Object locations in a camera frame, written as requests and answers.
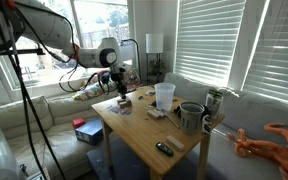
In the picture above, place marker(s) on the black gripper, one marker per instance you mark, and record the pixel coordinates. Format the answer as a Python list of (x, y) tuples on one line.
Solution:
[(118, 78)]

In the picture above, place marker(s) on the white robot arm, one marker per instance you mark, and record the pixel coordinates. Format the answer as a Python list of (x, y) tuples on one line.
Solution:
[(33, 20)]

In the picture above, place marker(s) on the pair of wooden blocks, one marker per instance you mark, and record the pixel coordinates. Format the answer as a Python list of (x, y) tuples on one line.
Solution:
[(155, 114)]

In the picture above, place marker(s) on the lone wooden block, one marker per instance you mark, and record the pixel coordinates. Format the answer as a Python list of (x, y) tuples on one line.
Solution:
[(175, 142)]

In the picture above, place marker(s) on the floral pillow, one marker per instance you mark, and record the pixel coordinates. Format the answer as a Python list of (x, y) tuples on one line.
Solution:
[(94, 90)]

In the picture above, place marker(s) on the clear plastic cup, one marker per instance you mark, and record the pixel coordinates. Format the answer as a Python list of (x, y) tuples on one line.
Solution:
[(164, 93)]

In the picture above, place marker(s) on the white floor lamp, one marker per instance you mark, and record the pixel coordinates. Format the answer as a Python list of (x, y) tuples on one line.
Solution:
[(154, 49)]

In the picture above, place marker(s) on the blue box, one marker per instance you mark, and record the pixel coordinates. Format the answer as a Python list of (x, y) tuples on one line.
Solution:
[(91, 132)]

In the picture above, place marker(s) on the red box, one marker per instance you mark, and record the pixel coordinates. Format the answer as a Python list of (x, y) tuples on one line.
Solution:
[(78, 122)]

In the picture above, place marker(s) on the wooden table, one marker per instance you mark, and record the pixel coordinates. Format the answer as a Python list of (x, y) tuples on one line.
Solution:
[(141, 133)]

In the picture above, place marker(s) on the black remote control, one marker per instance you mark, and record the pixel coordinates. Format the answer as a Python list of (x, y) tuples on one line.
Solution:
[(164, 148)]

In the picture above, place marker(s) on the grey measuring cup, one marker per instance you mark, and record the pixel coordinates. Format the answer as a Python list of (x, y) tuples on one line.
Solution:
[(191, 116)]

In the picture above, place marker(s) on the cream sofa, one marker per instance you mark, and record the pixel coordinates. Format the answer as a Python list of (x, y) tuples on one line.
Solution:
[(42, 135)]

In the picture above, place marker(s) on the grey sofa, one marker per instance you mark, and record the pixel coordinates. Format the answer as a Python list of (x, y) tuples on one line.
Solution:
[(251, 112)]

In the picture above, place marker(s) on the orange octopus plush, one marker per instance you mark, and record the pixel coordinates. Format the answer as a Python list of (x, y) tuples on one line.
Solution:
[(266, 149)]

